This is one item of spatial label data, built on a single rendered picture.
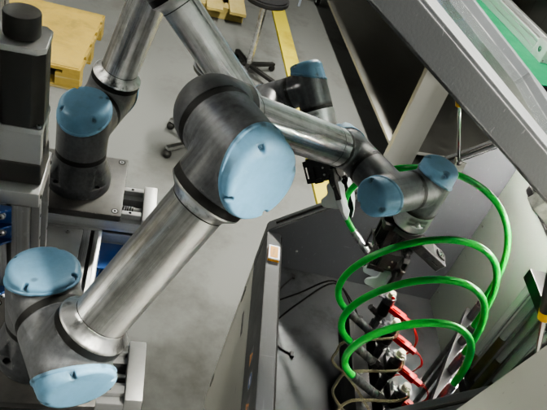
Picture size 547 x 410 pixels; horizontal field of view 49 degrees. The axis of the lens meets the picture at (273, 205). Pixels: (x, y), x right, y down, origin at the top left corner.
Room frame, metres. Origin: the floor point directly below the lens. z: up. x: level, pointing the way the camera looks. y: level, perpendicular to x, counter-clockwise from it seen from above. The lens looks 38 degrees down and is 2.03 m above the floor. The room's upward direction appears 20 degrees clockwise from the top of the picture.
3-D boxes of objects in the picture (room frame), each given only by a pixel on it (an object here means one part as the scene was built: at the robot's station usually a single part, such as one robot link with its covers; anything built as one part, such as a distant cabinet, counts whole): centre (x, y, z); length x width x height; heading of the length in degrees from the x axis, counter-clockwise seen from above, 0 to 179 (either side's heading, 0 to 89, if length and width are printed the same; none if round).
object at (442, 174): (0.99, -0.27, 1.42); 0.09 x 0.08 x 0.11; 133
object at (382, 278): (0.98, -0.27, 1.16); 0.06 x 0.03 x 0.09; 100
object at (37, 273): (0.62, 0.31, 1.20); 0.13 x 0.12 x 0.14; 43
